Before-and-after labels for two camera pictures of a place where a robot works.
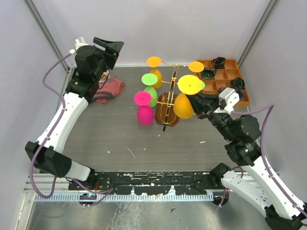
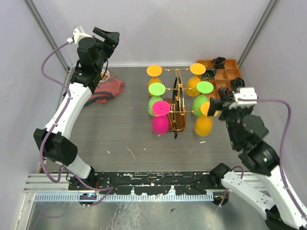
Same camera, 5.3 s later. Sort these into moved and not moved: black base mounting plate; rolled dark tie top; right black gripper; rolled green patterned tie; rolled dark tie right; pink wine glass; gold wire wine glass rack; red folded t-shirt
Moved: gold wire wine glass rack; pink wine glass; right black gripper
Not moved: rolled dark tie right; black base mounting plate; red folded t-shirt; rolled green patterned tie; rolled dark tie top
